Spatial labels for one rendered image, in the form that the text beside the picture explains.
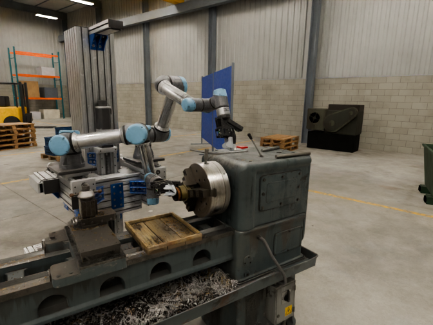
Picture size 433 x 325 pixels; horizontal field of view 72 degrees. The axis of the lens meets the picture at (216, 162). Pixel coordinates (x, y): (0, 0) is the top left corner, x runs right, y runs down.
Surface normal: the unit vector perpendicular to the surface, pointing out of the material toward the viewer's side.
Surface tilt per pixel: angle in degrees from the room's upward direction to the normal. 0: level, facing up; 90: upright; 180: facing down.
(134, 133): 89
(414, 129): 90
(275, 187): 90
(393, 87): 90
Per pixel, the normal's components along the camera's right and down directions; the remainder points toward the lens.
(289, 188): 0.55, 0.18
